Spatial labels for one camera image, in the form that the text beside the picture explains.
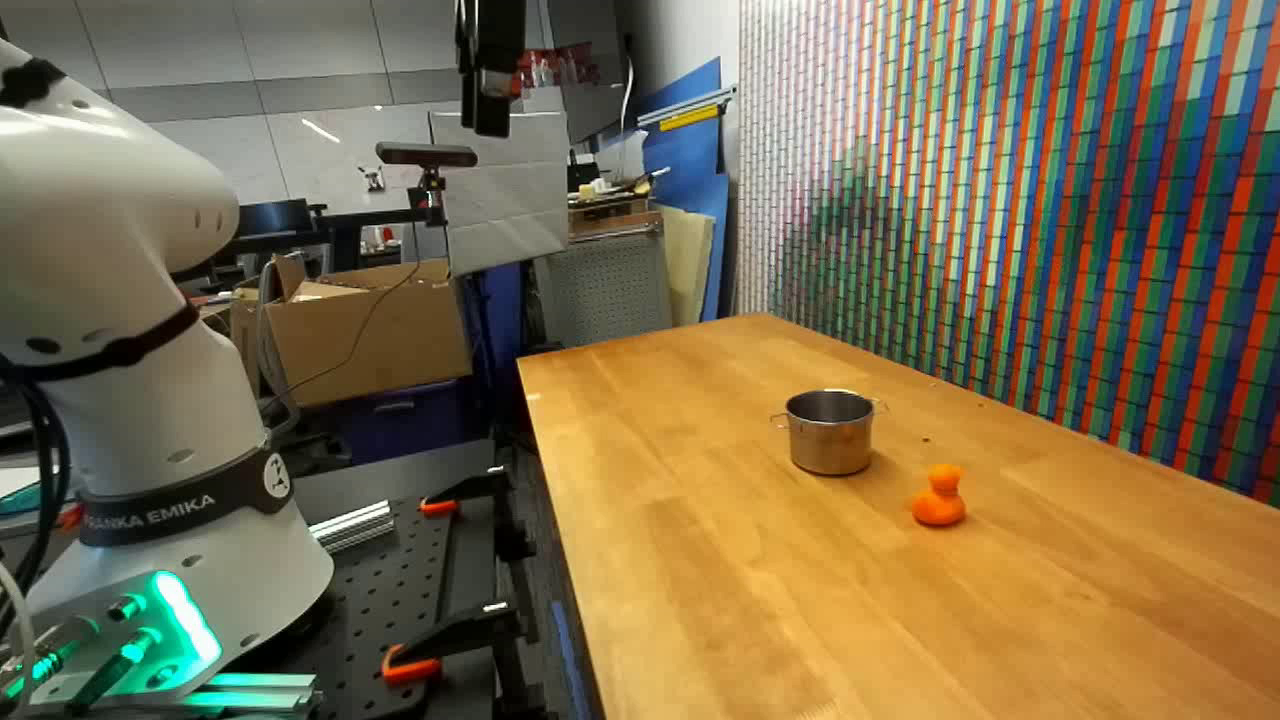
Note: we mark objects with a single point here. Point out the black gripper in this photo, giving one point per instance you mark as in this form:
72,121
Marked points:
494,60

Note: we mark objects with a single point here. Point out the orange duck toy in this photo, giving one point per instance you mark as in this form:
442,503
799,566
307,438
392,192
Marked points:
942,503

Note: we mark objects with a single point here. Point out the silver metal pot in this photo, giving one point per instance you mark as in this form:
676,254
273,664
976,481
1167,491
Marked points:
830,438

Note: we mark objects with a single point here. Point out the translucent grey panel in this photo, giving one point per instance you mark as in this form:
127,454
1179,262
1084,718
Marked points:
504,184

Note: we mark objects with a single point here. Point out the blue board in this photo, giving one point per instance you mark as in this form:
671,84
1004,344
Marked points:
692,144

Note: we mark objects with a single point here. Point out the beige foam board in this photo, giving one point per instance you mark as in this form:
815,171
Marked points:
685,262

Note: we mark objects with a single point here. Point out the brown cardboard box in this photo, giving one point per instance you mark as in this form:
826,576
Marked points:
365,335

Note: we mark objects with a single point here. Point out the silver aluminium extrusion bar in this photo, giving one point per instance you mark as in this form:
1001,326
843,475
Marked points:
353,527

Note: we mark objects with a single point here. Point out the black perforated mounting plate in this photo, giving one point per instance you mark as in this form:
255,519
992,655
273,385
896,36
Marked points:
402,592

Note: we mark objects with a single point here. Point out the wooden workbench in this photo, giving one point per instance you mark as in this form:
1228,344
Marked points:
907,562

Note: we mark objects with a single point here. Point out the black camera on tripod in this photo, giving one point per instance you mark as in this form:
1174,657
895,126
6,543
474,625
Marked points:
427,157

